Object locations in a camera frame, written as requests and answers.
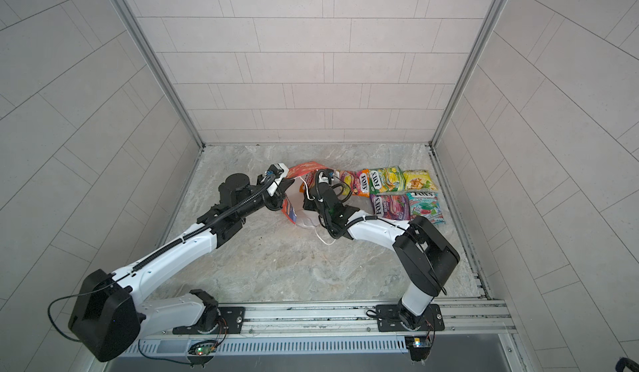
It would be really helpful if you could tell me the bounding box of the red paper gift bag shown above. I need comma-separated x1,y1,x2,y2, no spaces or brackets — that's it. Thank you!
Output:
282,162,335,246

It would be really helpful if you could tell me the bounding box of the orange Fox's candy packet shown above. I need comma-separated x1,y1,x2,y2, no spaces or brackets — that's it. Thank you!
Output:
339,169,370,197

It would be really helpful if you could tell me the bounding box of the green Fox's candy packet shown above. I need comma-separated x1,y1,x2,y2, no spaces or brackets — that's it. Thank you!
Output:
369,166,405,195

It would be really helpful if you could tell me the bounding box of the purple Fox's berries packet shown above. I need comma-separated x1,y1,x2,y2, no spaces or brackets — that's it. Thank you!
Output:
369,194,410,221

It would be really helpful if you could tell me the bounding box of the yellow snack packet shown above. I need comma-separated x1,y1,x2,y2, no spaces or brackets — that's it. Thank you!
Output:
403,170,439,192

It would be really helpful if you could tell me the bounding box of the teal Fox's candy packet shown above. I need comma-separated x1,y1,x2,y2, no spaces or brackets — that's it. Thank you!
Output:
407,192,445,225

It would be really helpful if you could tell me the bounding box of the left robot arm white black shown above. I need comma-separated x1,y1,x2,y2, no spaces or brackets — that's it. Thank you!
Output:
68,163,292,362

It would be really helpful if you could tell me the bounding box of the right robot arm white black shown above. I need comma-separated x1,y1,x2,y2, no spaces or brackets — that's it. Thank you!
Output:
304,169,460,330

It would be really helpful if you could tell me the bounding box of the white perforated vent strip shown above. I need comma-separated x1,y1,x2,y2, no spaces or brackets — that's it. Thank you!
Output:
122,335,408,359

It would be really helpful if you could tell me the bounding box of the left green circuit board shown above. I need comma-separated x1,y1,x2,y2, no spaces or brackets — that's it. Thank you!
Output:
186,340,218,365

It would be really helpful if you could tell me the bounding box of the right circuit board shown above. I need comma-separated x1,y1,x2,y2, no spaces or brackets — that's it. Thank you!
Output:
404,335,434,362

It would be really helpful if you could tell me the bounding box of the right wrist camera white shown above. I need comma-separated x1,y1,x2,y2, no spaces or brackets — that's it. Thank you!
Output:
314,168,334,185

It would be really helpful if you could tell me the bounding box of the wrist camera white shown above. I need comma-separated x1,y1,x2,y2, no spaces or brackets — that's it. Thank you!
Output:
314,168,334,185
261,162,289,197

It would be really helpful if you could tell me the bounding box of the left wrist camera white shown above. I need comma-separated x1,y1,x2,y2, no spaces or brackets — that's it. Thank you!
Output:
261,162,289,197

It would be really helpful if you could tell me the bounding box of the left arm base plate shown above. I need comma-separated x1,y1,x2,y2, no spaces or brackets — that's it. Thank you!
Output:
171,306,246,335

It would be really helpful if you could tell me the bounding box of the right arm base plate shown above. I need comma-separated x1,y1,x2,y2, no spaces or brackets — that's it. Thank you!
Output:
366,303,445,332

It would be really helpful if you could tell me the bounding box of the aluminium mounting rail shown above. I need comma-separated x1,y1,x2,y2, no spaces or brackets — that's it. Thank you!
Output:
111,296,516,345

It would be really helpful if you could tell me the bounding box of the left corner aluminium post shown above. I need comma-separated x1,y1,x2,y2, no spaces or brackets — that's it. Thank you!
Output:
110,0,206,151

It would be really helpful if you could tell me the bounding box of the corner aluminium post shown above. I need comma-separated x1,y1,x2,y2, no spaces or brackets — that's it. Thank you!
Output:
430,0,508,149
110,0,206,151

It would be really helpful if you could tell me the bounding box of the left black cable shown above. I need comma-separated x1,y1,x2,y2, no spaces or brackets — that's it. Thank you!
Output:
47,281,121,344

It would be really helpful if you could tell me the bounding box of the right corner aluminium post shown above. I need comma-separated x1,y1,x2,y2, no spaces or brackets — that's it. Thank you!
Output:
430,0,508,149

